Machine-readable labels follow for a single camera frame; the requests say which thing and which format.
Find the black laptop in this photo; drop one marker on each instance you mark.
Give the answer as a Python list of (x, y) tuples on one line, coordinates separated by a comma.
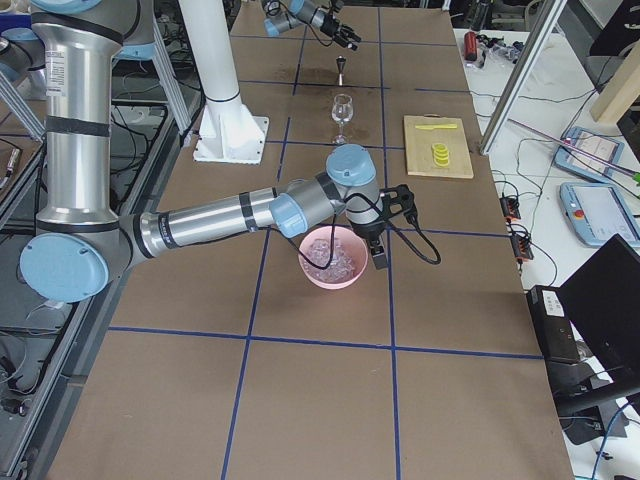
[(601, 298)]

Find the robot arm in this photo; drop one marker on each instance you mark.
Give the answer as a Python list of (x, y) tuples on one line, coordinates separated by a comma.
[(81, 244), (282, 16)]

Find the clear wine glass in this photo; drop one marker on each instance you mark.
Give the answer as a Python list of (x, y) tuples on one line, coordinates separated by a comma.
[(342, 113)]

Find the steel jigger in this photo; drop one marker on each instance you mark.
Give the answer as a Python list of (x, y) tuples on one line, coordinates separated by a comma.
[(340, 63)]

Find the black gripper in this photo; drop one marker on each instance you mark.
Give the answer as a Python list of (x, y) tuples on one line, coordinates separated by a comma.
[(332, 25), (371, 231)]

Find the pink bowl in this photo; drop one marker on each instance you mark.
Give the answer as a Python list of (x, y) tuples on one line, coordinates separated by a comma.
[(352, 244)]

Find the aluminium frame post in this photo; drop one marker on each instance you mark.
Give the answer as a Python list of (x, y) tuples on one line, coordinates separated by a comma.
[(537, 38)]

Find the yellow plastic knife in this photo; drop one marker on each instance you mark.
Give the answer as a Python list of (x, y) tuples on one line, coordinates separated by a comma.
[(437, 126)]

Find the bamboo cutting board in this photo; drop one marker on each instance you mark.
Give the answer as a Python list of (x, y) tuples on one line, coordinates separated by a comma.
[(419, 155)]

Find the red cylinder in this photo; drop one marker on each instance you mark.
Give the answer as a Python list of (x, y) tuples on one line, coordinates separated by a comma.
[(470, 48)]

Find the clear ice cubes pile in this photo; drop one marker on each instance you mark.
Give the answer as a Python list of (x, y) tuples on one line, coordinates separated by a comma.
[(330, 264)]

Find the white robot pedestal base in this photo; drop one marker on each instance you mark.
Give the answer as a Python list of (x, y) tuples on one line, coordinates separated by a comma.
[(228, 132)]

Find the black box device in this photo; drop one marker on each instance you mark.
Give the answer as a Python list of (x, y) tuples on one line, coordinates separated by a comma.
[(552, 328)]

